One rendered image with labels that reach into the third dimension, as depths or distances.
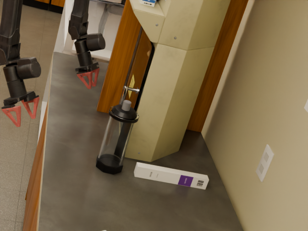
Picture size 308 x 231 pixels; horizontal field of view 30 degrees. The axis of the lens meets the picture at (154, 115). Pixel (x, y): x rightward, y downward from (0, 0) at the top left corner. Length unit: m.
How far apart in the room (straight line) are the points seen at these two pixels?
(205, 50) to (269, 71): 0.25
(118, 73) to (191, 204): 0.70
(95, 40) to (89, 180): 0.65
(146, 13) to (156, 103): 0.34
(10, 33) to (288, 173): 1.01
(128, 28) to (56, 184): 0.78
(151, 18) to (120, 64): 0.49
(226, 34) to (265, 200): 0.81
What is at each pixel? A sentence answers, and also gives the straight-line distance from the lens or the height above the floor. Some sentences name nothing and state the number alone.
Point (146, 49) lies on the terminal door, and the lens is 2.14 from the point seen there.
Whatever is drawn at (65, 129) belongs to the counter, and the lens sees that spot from 2.30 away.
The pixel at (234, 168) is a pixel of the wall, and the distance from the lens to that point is 2.27.
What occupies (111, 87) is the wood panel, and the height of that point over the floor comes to 1.06.
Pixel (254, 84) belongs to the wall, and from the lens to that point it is 2.26.
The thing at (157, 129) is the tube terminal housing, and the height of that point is 1.09.
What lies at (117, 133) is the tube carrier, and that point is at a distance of 2.01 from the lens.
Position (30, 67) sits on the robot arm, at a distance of 1.96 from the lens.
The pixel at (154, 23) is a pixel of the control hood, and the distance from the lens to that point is 2.01.
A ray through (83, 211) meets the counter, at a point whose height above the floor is 0.94.
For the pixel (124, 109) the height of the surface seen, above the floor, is 1.18.
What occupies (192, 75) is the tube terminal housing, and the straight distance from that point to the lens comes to 2.18.
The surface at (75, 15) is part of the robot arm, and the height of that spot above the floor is 1.33.
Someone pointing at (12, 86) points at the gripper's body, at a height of 1.16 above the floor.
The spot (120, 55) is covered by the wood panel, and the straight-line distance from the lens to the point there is 2.43.
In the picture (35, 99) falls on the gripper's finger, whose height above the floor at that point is 1.11.
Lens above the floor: 1.97
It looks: 23 degrees down
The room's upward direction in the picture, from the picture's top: 18 degrees clockwise
